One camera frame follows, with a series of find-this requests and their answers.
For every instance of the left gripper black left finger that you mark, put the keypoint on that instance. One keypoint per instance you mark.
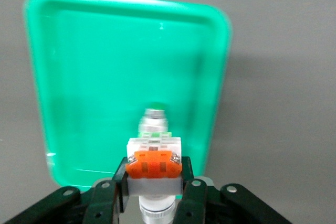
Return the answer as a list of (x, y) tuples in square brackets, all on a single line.
[(102, 200)]

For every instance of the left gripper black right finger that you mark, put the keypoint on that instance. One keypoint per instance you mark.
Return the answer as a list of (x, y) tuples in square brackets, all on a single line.
[(193, 200)]

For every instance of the green button orange contact block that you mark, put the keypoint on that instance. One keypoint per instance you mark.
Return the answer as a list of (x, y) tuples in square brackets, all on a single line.
[(153, 167)]

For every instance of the green plastic tray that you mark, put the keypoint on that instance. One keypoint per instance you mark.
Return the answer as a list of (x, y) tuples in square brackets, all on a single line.
[(105, 77)]

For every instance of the dark grey table mat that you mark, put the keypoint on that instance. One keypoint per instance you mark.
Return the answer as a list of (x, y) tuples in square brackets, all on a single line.
[(275, 77)]

